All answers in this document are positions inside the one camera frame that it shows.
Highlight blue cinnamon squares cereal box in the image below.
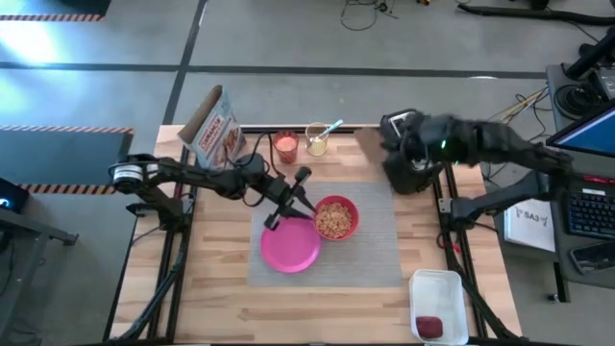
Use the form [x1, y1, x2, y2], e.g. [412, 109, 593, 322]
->
[177, 84, 248, 171]

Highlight grey side table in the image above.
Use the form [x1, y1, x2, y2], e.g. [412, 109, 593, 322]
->
[0, 209, 81, 247]

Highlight orange faceted tumbler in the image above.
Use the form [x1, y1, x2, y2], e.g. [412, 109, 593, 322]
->
[271, 129, 301, 165]

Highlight large hazard-striped black floor mat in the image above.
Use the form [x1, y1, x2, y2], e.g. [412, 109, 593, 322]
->
[0, 125, 136, 196]

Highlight brown cereal pieces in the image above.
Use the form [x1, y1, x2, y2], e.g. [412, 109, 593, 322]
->
[318, 201, 354, 238]

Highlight dark red apple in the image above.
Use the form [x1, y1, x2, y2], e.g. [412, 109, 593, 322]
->
[414, 314, 445, 340]

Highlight blue-screen computer monitor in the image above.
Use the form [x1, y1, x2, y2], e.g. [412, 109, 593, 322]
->
[545, 101, 615, 160]

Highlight white paper sheet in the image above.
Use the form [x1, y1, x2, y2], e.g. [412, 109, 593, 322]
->
[503, 198, 557, 254]

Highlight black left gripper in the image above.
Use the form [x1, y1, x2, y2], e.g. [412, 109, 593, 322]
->
[261, 166, 318, 231]

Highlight thin black floor cable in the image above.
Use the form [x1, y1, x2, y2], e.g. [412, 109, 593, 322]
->
[339, 0, 400, 33]

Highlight thick black floor hose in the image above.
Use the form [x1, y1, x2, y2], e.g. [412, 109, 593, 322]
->
[455, 3, 615, 27]

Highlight small hazard-striped black floor mat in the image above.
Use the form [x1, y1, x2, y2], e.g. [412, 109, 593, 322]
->
[0, 0, 113, 23]

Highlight clear ribbed glass cup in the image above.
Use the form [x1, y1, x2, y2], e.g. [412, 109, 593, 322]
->
[304, 121, 331, 158]

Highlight pink plastic plate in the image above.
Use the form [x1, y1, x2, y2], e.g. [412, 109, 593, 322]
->
[259, 215, 323, 275]

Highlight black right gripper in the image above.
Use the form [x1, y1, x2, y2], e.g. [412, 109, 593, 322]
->
[379, 113, 455, 169]

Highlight black aluminium table frame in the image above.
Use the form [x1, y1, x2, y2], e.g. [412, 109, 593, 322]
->
[103, 114, 523, 345]

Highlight yellow and black cable bundle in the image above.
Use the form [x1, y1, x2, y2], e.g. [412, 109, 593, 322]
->
[484, 86, 552, 160]

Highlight black computer keyboard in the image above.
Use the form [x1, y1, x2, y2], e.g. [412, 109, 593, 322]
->
[565, 186, 615, 240]

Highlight orange-red plastic bowl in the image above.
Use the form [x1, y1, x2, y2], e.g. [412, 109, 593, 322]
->
[312, 194, 361, 242]

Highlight black monitor stand pole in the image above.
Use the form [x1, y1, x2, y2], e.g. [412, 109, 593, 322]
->
[564, 28, 615, 81]

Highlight grey operator desk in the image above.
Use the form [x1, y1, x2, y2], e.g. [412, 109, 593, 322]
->
[545, 62, 615, 289]

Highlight black two-slot toaster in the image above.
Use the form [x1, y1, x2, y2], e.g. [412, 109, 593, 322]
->
[379, 109, 447, 196]

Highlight black box with blue light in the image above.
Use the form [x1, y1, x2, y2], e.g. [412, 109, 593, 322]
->
[0, 177, 31, 215]

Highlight white plastic bin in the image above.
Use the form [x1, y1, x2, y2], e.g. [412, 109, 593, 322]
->
[407, 268, 470, 346]

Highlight grey woven placemat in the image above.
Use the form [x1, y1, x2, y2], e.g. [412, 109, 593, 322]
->
[246, 181, 405, 289]

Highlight coiled black cable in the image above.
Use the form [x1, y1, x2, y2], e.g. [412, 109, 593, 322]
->
[553, 82, 603, 121]

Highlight dark handheld phone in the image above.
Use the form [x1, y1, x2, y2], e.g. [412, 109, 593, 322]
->
[570, 241, 615, 277]

